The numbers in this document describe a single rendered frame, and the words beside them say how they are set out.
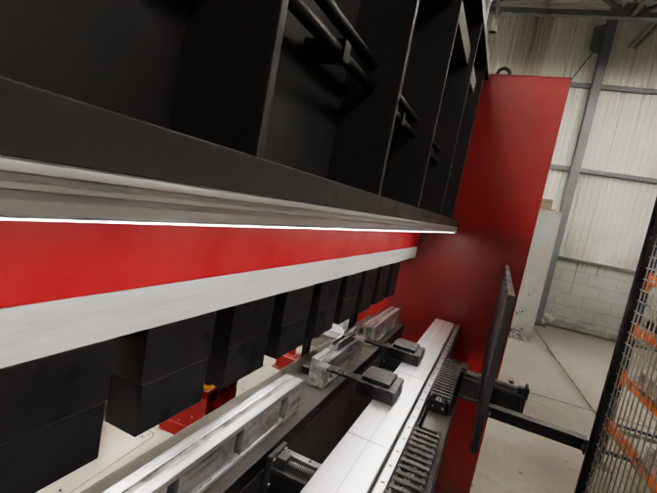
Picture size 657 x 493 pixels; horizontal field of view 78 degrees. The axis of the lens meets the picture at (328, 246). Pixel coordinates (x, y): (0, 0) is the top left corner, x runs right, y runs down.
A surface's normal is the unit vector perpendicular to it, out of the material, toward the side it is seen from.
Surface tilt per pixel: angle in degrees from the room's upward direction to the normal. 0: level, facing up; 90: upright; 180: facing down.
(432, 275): 90
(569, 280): 90
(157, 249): 90
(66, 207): 90
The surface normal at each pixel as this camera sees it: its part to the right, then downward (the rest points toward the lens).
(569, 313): -0.31, 0.05
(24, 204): 0.90, 0.22
